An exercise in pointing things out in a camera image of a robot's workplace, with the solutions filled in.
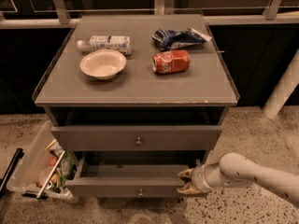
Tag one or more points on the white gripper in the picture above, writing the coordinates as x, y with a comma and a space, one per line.
197, 179

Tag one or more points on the grey drawer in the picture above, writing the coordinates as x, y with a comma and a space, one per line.
137, 138
138, 174

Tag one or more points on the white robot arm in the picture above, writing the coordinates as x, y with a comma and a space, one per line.
234, 170

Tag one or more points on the grey drawer cabinet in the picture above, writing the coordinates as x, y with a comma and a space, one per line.
137, 96

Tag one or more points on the grey top drawer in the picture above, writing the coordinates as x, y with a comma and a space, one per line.
137, 138

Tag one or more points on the red soda can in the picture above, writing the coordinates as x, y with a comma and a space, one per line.
170, 62

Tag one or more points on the metal rod in bin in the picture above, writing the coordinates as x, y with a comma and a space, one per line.
47, 180

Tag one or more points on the blue chip bag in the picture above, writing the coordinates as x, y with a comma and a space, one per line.
166, 40

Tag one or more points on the white column base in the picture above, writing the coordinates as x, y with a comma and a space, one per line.
284, 89

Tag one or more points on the white bowl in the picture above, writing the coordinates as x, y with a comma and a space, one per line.
103, 64

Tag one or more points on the clear plastic bin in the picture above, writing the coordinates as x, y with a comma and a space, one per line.
36, 164

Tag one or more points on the white plastic bottle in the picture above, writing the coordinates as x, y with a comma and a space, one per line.
119, 43

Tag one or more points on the black bar on floor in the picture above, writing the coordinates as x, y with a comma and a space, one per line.
10, 169

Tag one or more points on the metal window railing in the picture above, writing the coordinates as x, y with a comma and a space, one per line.
31, 14

